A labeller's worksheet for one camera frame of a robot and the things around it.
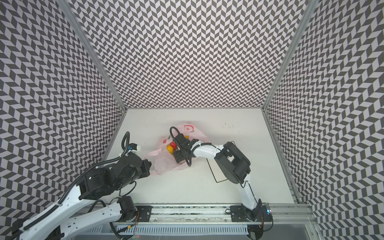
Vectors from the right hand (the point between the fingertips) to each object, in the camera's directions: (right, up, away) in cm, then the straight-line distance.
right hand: (181, 159), depth 93 cm
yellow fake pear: (-7, +7, -2) cm, 10 cm away
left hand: (-11, +3, -25) cm, 27 cm away
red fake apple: (-5, +9, +1) cm, 10 cm away
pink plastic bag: (-8, +3, -14) cm, 16 cm away
